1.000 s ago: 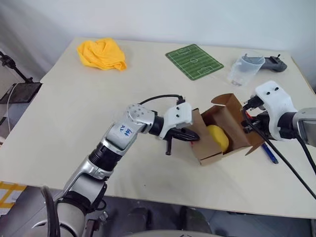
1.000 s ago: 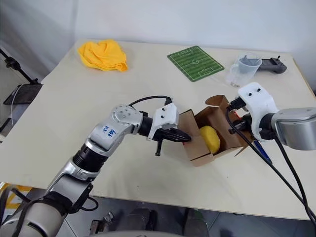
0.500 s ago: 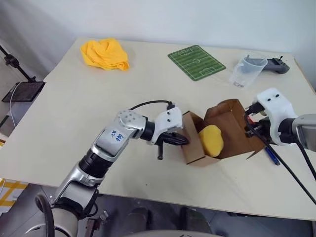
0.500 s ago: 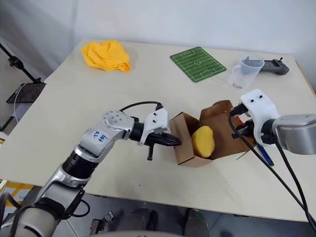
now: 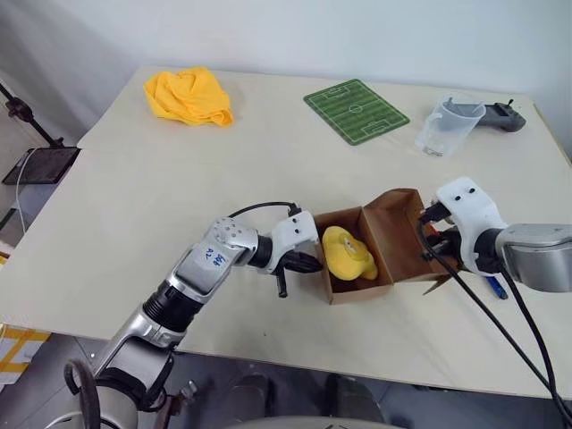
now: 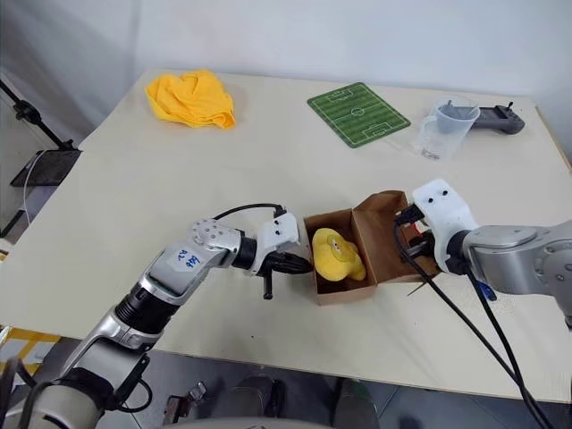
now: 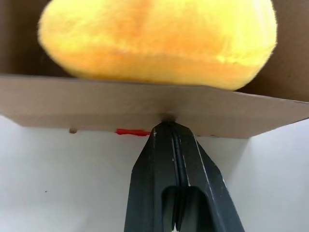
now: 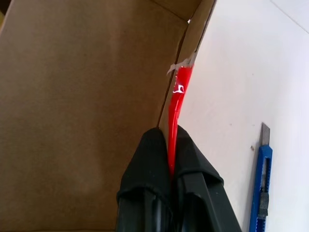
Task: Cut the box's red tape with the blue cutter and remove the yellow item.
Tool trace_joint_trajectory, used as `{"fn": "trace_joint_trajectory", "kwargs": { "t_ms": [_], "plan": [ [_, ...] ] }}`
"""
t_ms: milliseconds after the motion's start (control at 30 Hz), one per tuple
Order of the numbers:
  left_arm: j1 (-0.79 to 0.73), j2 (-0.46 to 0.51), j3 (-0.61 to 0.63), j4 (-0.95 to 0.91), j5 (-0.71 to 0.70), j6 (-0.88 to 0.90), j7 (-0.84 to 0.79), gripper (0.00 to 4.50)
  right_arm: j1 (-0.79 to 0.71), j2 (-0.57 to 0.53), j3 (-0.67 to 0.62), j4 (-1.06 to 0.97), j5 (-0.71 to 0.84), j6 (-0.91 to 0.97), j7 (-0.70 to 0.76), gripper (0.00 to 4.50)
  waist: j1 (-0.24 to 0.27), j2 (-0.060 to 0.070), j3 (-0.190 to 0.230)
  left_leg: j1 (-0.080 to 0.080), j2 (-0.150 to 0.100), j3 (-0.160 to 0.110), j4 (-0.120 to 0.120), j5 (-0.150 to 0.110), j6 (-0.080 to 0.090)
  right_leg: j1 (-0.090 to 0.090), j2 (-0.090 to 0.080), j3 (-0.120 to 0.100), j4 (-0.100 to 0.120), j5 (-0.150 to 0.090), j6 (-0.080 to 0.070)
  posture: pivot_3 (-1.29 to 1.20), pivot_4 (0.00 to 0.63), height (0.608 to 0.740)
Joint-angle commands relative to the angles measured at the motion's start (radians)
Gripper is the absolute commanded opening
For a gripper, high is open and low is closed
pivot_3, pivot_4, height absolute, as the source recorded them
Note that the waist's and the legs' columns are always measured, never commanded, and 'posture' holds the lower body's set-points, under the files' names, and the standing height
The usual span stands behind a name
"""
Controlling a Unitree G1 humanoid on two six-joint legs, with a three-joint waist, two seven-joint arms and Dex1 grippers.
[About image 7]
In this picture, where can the yellow plush item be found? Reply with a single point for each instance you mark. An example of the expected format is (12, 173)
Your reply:
(154, 41)

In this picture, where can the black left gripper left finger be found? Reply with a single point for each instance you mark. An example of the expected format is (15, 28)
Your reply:
(149, 174)

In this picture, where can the red tape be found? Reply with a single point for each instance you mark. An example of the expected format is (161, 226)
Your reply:
(131, 132)

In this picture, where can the brown cardboard box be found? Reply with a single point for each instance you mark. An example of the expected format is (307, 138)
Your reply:
(72, 104)

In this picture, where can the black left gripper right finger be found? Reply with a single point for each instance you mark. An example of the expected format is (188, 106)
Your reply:
(207, 174)

